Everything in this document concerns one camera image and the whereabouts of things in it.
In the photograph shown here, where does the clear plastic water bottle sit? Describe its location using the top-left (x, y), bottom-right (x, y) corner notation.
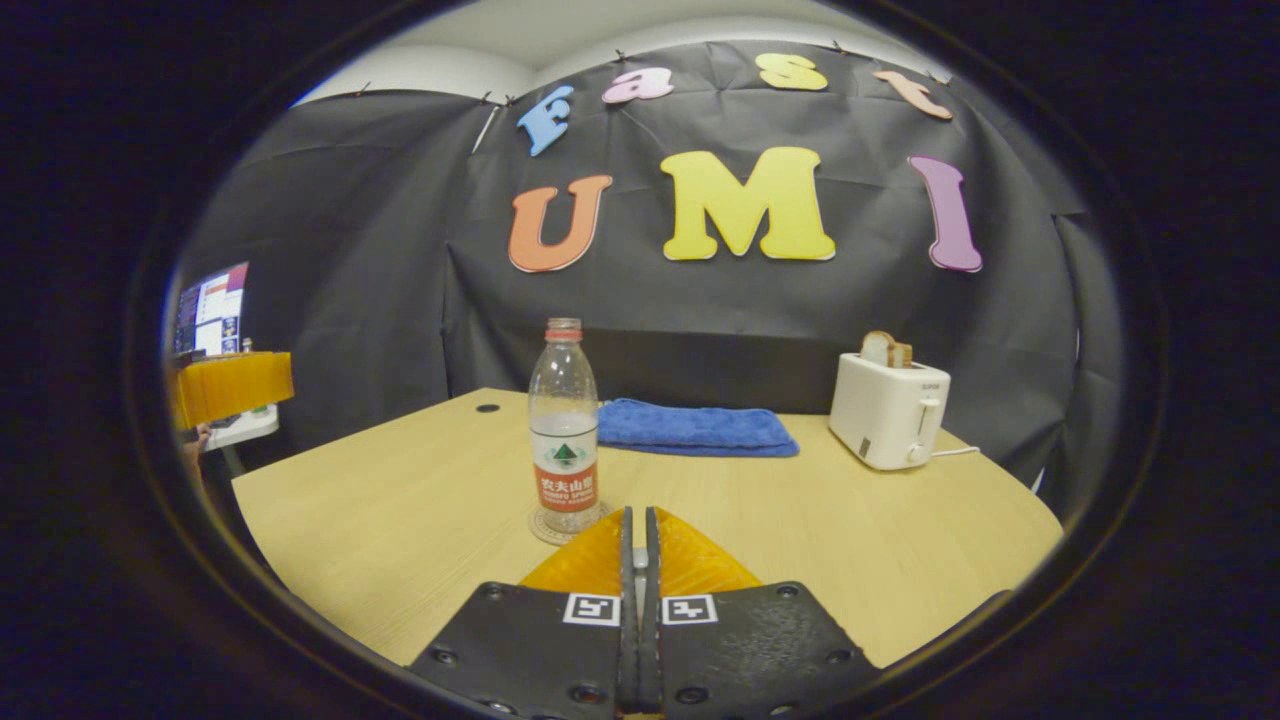
top-left (527, 318), bottom-right (602, 536)

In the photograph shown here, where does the black backdrop cloth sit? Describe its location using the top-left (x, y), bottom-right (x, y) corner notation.
top-left (175, 40), bottom-right (1126, 521)

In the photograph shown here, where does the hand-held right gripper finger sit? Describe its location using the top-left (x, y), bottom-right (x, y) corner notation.
top-left (410, 505), bottom-right (641, 720)
top-left (642, 505), bottom-right (883, 720)

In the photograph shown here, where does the computer monitor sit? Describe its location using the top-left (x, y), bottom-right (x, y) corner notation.
top-left (172, 262), bottom-right (251, 358)

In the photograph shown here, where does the folded blue towel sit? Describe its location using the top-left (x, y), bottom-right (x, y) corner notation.
top-left (597, 398), bottom-right (801, 459)

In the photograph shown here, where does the toast slice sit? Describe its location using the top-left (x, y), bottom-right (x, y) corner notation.
top-left (860, 331), bottom-right (914, 369)

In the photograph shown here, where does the white toaster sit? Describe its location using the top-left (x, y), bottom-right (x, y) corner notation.
top-left (828, 352), bottom-right (953, 472)

